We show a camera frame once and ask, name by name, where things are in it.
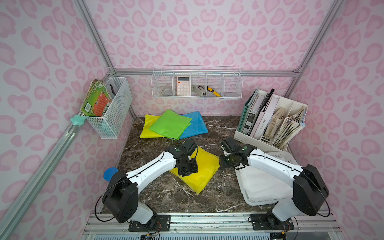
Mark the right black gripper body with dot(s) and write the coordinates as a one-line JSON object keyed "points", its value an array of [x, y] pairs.
{"points": [[227, 160]]}

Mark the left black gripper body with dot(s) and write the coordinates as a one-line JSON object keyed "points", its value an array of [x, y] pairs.
{"points": [[187, 169]]}

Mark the green raincoat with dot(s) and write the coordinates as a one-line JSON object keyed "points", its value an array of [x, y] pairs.
{"points": [[171, 125]]}

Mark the white raincoat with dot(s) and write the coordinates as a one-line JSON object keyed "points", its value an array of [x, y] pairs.
{"points": [[261, 186]]}

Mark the white perforated plastic basket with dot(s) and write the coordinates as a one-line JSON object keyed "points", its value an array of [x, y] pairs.
{"points": [[270, 180]]}

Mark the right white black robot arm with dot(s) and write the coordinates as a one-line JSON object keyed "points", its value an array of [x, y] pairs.
{"points": [[309, 189]]}

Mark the blue folded raincoat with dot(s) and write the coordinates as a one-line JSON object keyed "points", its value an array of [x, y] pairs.
{"points": [[197, 125]]}

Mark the lime yellow folded raincoat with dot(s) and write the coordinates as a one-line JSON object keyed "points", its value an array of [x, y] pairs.
{"points": [[146, 132]]}

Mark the white desktop file organizer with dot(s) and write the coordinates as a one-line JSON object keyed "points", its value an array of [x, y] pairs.
{"points": [[265, 105]]}

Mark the stack of beige papers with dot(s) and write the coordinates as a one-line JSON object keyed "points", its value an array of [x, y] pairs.
{"points": [[281, 130]]}

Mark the green file folder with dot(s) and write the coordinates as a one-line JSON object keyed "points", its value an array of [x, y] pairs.
{"points": [[245, 112]]}

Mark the grey stapler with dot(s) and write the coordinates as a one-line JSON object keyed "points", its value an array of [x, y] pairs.
{"points": [[199, 90]]}

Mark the yellow black utility knife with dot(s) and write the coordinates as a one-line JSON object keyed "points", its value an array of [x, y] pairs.
{"points": [[213, 92]]}

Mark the pink white calculator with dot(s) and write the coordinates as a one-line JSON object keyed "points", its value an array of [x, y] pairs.
{"points": [[183, 86]]}

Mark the blue lidded jar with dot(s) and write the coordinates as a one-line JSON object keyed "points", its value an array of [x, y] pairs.
{"points": [[108, 174]]}

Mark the green red booklet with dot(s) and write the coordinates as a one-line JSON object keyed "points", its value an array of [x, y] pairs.
{"points": [[97, 100]]}

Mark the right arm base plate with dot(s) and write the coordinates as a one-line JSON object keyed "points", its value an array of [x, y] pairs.
{"points": [[266, 222]]}

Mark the white wire wall shelf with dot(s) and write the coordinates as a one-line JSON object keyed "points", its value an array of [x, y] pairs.
{"points": [[227, 81]]}

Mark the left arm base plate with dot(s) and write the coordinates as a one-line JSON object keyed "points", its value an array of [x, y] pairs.
{"points": [[158, 223]]}

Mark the white mesh wall basket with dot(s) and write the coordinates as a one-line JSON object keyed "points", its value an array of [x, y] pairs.
{"points": [[110, 125]]}

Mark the mint green wall hook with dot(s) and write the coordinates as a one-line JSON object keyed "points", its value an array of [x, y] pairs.
{"points": [[78, 120]]}

